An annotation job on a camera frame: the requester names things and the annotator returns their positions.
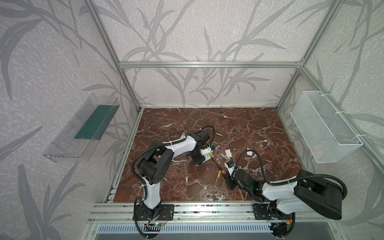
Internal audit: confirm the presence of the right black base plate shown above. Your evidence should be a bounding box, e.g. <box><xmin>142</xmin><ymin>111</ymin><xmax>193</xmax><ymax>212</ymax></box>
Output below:
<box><xmin>252</xmin><ymin>203</ymin><xmax>291</xmax><ymax>221</ymax></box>

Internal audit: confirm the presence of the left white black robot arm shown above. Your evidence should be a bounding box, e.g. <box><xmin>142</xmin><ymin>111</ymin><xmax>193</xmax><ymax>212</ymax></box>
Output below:
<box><xmin>131</xmin><ymin>128</ymin><xmax>216</xmax><ymax>218</ymax></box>

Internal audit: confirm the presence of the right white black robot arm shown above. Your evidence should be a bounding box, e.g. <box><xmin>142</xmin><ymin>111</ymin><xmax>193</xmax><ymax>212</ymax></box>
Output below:
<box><xmin>226</xmin><ymin>166</ymin><xmax>348</xmax><ymax>220</ymax></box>

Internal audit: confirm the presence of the aluminium frame crossbar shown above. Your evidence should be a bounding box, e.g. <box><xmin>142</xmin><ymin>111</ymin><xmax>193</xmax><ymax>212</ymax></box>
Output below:
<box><xmin>119</xmin><ymin>61</ymin><xmax>301</xmax><ymax>69</ymax></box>

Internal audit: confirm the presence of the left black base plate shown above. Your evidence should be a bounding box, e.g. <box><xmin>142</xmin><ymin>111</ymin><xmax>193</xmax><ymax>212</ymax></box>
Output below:
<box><xmin>133</xmin><ymin>204</ymin><xmax>175</xmax><ymax>221</ymax></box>

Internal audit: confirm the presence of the white air conditioner remote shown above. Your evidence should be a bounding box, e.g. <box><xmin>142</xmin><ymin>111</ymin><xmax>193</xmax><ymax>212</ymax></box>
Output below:
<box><xmin>200</xmin><ymin>151</ymin><xmax>214</xmax><ymax>165</ymax></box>

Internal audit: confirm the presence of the clear plastic wall shelf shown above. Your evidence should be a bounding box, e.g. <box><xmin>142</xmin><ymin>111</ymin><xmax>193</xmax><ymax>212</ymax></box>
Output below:
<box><xmin>43</xmin><ymin>94</ymin><xmax>120</xmax><ymax>163</ymax></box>

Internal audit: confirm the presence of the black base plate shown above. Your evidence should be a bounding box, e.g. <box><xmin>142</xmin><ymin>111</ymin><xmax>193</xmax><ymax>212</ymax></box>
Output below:
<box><xmin>133</xmin><ymin>204</ymin><xmax>175</xmax><ymax>221</ymax></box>
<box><xmin>252</xmin><ymin>203</ymin><xmax>291</xmax><ymax>221</ymax></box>

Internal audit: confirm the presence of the aluminium front rail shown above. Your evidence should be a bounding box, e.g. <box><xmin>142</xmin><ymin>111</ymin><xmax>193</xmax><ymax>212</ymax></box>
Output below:
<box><xmin>86</xmin><ymin>201</ymin><xmax>340</xmax><ymax>224</ymax></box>

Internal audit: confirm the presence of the right black cable conduit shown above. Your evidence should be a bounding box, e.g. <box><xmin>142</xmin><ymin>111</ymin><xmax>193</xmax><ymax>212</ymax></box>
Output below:
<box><xmin>234</xmin><ymin>149</ymin><xmax>348</xmax><ymax>200</ymax></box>

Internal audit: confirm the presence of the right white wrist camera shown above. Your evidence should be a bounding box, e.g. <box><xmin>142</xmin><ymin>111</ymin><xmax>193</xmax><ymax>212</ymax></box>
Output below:
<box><xmin>225</xmin><ymin>160</ymin><xmax>236</xmax><ymax>178</ymax></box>

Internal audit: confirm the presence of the white wire mesh basket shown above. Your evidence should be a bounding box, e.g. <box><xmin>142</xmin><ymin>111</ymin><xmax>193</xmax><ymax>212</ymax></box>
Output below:
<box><xmin>291</xmin><ymin>91</ymin><xmax>363</xmax><ymax>164</ymax></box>

